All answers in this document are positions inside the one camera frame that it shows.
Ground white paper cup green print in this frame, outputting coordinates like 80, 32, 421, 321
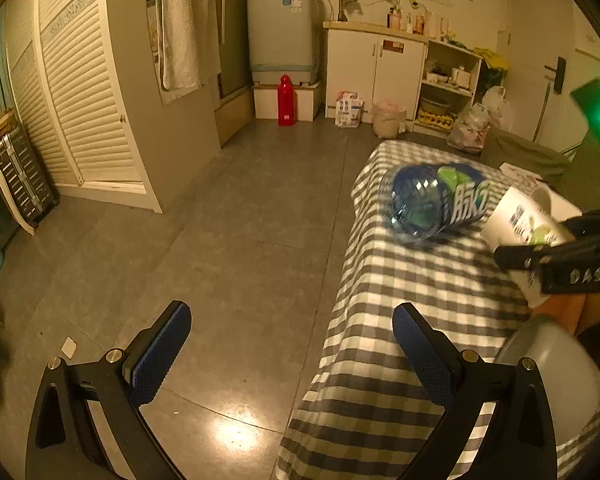
481, 186, 574, 309

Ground grey plastic cup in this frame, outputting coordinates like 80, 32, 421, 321
495, 314, 600, 445

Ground grey fabric sofa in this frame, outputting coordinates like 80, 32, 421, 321
480, 129, 600, 211

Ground magazine on sofa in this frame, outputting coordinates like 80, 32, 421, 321
500, 162, 543, 186

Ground white plastic bags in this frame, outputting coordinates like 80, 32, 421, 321
446, 86, 514, 155

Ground grey white checkered tablecloth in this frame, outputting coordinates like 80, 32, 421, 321
274, 138, 600, 480

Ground small waste bin pink liner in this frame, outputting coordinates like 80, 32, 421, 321
372, 100, 406, 140

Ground white open shelf unit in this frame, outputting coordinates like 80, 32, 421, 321
413, 39, 482, 139

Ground white entrance door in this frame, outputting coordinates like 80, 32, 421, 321
505, 0, 574, 152

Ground milk carton box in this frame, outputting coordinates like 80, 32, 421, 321
335, 91, 364, 128

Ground white sink cabinet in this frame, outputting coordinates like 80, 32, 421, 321
323, 21, 428, 129

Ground white electric kettle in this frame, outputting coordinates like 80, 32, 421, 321
424, 12, 449, 41

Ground white platform box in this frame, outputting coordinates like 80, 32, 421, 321
252, 81, 325, 122

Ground black suitcase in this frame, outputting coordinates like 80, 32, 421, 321
0, 126, 57, 234

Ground red thermos bottle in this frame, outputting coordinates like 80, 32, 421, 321
277, 74, 296, 127

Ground chrome faucet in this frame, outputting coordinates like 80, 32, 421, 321
337, 0, 358, 22

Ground light blue washing machine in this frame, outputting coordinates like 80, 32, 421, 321
247, 0, 323, 86

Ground white louvered wardrobe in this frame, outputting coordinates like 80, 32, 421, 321
0, 0, 220, 212

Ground white hanging towel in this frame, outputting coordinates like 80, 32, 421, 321
155, 0, 221, 91

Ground black door handle lock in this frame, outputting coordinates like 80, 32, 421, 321
544, 56, 567, 96

